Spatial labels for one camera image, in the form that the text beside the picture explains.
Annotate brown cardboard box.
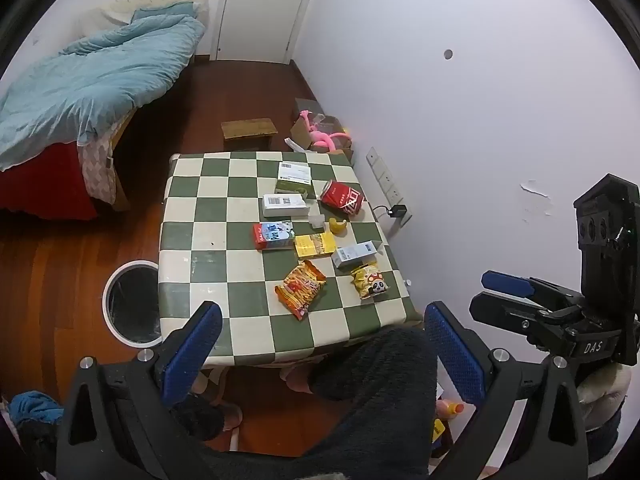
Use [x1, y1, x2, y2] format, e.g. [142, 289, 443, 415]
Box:
[289, 97, 356, 162]

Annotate yellow flat packet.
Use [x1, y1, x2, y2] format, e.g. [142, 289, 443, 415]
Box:
[293, 232, 337, 260]

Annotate small wooden stool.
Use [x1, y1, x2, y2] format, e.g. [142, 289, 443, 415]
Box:
[221, 118, 278, 152]

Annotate red drink can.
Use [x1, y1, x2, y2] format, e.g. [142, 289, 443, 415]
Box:
[320, 180, 366, 217]

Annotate person's leg dark fuzzy pants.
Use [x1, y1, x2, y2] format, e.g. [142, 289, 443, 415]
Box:
[300, 327, 442, 480]
[170, 392, 226, 442]

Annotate red bed sheet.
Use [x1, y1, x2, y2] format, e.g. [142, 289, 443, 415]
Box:
[0, 142, 99, 221]

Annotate wooden bed frame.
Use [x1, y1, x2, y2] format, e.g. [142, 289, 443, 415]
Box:
[109, 57, 197, 212]

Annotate white green cardboard box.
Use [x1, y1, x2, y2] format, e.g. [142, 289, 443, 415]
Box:
[274, 161, 316, 199]

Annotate green white checkered tablecloth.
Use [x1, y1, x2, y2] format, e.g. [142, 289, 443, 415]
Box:
[157, 151, 424, 368]

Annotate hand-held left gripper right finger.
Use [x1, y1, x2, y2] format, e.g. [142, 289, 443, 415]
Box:
[423, 301, 589, 480]

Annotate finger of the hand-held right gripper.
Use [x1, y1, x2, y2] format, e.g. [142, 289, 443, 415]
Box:
[468, 292, 622, 360]
[481, 269, 587, 312]

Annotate pink slipper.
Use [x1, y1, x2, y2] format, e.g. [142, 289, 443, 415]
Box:
[279, 360, 321, 394]

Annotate pink white patterned cloth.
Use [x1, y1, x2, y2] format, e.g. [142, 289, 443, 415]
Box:
[78, 131, 119, 206]

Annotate white flat box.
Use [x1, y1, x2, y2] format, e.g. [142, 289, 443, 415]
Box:
[260, 192, 310, 219]

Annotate white door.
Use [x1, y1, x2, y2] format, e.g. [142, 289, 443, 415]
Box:
[209, 0, 321, 64]

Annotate blue red milk carton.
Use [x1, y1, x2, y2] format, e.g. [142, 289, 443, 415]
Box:
[252, 220, 296, 251]

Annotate white round trash bin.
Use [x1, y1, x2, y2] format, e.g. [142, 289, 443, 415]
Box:
[102, 258, 164, 346]

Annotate blue cloth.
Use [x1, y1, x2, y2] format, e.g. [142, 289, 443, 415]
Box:
[9, 391, 65, 427]

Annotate white blue small box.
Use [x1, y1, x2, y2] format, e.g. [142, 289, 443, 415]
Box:
[331, 240, 379, 270]

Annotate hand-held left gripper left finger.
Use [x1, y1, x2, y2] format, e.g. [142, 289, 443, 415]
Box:
[55, 301, 224, 480]

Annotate white wall outlet strip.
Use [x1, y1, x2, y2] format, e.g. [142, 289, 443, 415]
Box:
[366, 147, 414, 222]

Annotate orange snack packet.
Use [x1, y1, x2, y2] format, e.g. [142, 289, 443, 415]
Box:
[274, 260, 327, 322]

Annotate cream pillow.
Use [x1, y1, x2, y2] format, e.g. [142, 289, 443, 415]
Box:
[81, 0, 209, 37]

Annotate yellow panda snack packet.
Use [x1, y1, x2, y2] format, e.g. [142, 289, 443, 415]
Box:
[349, 261, 390, 301]

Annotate light blue duvet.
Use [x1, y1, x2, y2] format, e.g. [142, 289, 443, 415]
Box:
[0, 2, 206, 172]

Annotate pink plush toy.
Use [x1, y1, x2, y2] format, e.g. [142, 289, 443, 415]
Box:
[298, 110, 352, 151]

